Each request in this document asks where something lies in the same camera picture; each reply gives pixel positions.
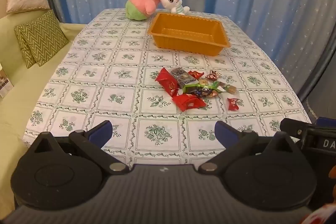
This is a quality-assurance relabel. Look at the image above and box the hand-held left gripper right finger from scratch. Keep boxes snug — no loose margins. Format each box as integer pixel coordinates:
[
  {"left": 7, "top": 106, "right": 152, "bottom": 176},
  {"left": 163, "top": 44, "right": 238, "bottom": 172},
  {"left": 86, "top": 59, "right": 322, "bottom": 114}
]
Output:
[{"left": 197, "top": 120, "right": 298, "bottom": 175}]

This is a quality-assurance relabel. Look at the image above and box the green snack packet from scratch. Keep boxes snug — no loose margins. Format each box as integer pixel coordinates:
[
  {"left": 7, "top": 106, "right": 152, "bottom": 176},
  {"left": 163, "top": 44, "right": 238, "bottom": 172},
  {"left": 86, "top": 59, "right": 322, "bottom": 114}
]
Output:
[{"left": 182, "top": 81, "right": 220, "bottom": 94}]

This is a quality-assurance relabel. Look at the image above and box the large red snack packet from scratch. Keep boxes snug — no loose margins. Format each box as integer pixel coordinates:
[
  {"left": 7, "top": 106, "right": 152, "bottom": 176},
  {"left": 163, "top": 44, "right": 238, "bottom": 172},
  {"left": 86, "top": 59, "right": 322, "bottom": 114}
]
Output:
[
  {"left": 172, "top": 94, "right": 207, "bottom": 112},
  {"left": 155, "top": 67, "right": 182, "bottom": 98}
]

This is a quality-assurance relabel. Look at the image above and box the white rabbit plush toy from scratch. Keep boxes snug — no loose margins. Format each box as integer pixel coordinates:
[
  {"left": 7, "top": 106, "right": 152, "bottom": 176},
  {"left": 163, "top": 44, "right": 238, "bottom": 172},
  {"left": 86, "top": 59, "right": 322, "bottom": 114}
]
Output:
[{"left": 154, "top": 0, "right": 191, "bottom": 16}]

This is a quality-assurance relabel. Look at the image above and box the green sofa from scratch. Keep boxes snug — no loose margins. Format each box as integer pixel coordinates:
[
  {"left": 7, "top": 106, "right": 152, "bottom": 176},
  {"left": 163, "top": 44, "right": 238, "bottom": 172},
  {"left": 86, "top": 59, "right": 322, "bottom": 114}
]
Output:
[{"left": 0, "top": 10, "right": 87, "bottom": 216}]

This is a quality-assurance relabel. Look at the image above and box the green zigzag cushion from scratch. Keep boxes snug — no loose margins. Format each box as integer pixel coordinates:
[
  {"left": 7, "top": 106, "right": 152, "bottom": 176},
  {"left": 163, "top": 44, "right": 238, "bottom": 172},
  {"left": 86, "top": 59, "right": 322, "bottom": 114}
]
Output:
[
  {"left": 22, "top": 10, "right": 69, "bottom": 67},
  {"left": 14, "top": 24, "right": 36, "bottom": 69}
]

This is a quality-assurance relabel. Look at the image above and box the person's right hand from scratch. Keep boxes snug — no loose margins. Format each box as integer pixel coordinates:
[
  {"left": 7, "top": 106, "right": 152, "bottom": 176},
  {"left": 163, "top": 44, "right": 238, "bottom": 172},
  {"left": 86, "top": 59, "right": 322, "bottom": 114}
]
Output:
[{"left": 329, "top": 164, "right": 336, "bottom": 205}]

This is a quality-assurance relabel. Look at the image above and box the beige candy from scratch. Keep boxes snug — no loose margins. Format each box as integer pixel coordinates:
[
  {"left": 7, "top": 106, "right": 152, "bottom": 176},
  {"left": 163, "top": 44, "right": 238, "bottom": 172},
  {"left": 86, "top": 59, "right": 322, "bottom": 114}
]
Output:
[{"left": 219, "top": 82, "right": 238, "bottom": 95}]

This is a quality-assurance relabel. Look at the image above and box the dark red white candy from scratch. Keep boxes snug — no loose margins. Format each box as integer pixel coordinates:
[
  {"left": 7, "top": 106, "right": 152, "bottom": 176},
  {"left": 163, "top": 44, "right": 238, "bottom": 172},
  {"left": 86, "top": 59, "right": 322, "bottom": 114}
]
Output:
[{"left": 205, "top": 69, "right": 220, "bottom": 81}]

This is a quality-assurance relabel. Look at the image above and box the dark grey snack packet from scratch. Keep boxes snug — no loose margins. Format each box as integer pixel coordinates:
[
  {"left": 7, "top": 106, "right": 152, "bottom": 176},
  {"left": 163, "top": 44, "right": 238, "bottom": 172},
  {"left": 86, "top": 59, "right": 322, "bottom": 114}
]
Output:
[{"left": 170, "top": 67, "right": 198, "bottom": 88}]

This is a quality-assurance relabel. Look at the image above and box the pink starfish plush toy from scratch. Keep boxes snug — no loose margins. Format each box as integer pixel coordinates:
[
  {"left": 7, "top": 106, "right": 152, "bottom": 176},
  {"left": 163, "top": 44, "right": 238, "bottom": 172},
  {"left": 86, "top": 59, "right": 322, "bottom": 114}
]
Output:
[{"left": 125, "top": 0, "right": 166, "bottom": 21}]

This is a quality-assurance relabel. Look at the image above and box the orange plastic tray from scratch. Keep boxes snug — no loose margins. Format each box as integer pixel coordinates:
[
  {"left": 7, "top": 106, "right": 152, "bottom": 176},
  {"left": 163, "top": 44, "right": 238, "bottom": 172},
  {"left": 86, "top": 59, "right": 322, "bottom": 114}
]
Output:
[{"left": 147, "top": 13, "right": 231, "bottom": 56}]

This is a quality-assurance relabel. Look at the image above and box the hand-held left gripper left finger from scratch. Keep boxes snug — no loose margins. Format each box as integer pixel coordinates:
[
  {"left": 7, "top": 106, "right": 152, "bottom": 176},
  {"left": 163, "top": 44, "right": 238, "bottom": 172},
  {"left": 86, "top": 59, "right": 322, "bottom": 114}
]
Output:
[{"left": 30, "top": 120, "right": 130, "bottom": 175}]

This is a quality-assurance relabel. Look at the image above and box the red pinched candy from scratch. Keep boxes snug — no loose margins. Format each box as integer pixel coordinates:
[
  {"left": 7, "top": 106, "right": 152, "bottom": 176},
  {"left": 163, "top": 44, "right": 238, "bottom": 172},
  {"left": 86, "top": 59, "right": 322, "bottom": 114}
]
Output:
[{"left": 227, "top": 97, "right": 240, "bottom": 111}]

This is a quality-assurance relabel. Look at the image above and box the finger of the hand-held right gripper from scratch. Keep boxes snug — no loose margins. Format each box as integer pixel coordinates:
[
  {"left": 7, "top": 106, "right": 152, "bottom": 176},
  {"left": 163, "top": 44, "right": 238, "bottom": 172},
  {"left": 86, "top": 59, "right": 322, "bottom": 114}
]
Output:
[
  {"left": 280, "top": 117, "right": 315, "bottom": 139},
  {"left": 315, "top": 116, "right": 336, "bottom": 128}
]

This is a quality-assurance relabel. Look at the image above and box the floral print tablecloth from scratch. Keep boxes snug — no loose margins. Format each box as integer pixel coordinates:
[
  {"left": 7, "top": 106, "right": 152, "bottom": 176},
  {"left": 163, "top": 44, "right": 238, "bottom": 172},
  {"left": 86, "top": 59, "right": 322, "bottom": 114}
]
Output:
[{"left": 22, "top": 7, "right": 313, "bottom": 170}]

